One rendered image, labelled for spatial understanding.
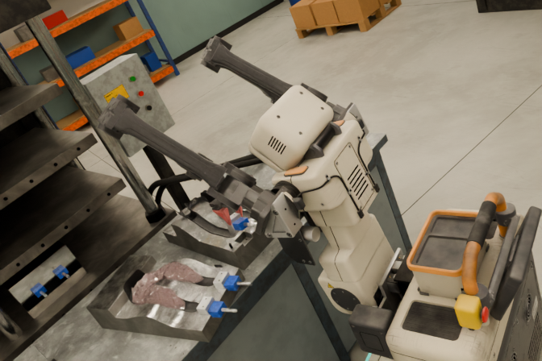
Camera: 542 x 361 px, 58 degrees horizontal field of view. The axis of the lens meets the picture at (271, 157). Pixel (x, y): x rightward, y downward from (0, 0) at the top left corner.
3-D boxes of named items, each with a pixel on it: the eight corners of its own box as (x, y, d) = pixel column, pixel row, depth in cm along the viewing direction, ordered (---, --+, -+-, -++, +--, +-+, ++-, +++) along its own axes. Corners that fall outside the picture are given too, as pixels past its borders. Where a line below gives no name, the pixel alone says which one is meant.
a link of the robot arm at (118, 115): (87, 122, 122) (110, 88, 123) (96, 125, 136) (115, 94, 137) (239, 213, 130) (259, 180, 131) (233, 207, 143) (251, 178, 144)
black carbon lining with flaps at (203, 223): (261, 216, 186) (251, 197, 182) (233, 245, 178) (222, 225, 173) (206, 203, 211) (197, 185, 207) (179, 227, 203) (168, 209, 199)
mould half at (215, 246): (289, 222, 188) (275, 195, 182) (244, 270, 174) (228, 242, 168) (210, 204, 224) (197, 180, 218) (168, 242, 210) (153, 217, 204)
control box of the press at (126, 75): (260, 273, 297) (139, 51, 231) (227, 310, 281) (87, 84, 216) (237, 265, 313) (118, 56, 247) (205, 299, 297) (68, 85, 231)
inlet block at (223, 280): (257, 284, 161) (251, 271, 159) (252, 296, 157) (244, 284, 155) (226, 282, 168) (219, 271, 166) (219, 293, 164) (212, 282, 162)
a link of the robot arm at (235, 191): (244, 208, 127) (255, 190, 128) (212, 188, 130) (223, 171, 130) (252, 212, 136) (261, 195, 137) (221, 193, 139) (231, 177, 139)
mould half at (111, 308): (245, 279, 170) (232, 255, 165) (209, 342, 151) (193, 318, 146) (143, 275, 197) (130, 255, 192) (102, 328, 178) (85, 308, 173)
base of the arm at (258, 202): (264, 217, 121) (288, 187, 129) (237, 201, 123) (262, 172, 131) (259, 236, 128) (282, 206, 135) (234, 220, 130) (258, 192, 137)
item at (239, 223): (262, 227, 167) (256, 213, 165) (252, 235, 164) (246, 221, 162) (239, 226, 177) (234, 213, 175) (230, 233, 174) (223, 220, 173)
